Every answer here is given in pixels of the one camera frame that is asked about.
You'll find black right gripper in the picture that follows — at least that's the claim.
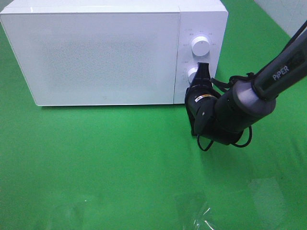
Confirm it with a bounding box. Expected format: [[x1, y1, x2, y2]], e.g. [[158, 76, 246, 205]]
[[185, 62, 221, 136]]

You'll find white microwave door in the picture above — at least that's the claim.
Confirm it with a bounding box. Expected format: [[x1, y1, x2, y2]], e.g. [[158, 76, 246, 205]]
[[0, 13, 179, 106]]

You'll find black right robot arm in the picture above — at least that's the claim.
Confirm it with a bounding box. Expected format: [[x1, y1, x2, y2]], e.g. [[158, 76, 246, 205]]
[[185, 24, 307, 147]]

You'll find white microwave oven body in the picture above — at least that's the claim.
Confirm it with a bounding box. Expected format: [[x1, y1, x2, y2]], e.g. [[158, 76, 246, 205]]
[[0, 0, 228, 104]]

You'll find green table mat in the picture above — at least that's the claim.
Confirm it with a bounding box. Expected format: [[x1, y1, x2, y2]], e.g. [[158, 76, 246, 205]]
[[0, 31, 307, 230]]

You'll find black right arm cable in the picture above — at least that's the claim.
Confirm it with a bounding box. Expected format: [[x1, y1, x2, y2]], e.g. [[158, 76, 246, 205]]
[[196, 20, 307, 152]]

